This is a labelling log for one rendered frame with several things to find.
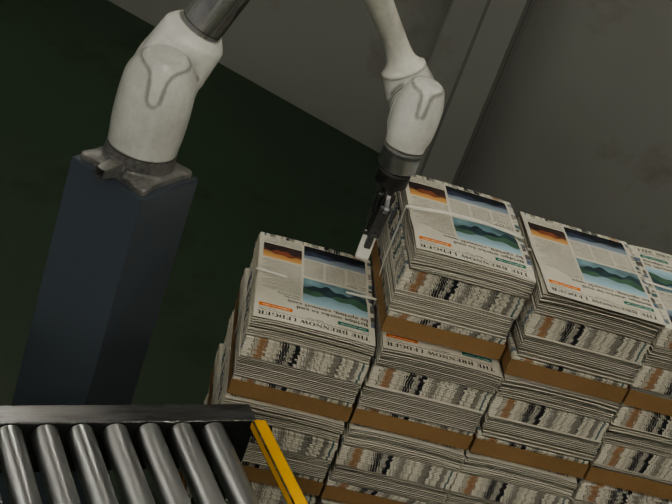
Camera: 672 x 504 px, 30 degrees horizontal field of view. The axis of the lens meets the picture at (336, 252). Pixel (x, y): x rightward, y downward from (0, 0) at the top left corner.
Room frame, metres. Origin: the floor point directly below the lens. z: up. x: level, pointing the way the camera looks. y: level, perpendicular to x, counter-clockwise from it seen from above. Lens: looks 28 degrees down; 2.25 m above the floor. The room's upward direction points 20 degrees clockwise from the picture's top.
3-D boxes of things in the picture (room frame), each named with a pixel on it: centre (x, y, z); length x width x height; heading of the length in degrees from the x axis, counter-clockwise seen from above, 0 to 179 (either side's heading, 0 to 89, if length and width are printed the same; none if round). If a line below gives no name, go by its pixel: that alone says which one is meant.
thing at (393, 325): (2.51, -0.28, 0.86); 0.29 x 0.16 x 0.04; 102
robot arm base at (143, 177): (2.40, 0.48, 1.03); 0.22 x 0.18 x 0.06; 158
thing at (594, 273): (2.62, -0.56, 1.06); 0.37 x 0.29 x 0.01; 11
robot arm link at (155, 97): (2.43, 0.47, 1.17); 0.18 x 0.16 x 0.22; 8
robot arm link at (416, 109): (2.54, -0.06, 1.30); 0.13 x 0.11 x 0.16; 8
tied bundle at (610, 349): (2.63, -0.55, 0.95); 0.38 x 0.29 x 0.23; 11
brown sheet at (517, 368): (2.63, -0.55, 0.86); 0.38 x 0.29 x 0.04; 11
